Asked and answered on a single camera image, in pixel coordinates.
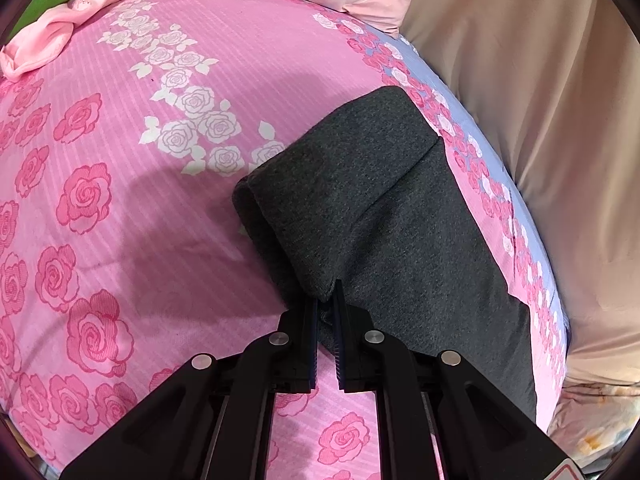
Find pale floral cloth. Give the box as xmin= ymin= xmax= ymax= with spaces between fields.
xmin=546 ymin=379 xmax=636 ymax=476

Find beige cloth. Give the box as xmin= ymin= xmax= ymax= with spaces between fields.
xmin=400 ymin=0 xmax=640 ymax=386

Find pink garment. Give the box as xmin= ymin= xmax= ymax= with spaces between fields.
xmin=0 ymin=0 xmax=197 ymax=80

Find pink floral bed sheet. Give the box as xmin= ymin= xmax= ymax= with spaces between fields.
xmin=0 ymin=0 xmax=572 ymax=480

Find dark grey pants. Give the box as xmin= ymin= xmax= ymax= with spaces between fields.
xmin=232 ymin=85 xmax=538 ymax=423

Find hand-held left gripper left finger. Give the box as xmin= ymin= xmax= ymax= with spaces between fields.
xmin=59 ymin=299 xmax=320 ymax=480

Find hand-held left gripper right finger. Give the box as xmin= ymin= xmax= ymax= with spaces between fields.
xmin=335 ymin=279 xmax=568 ymax=480

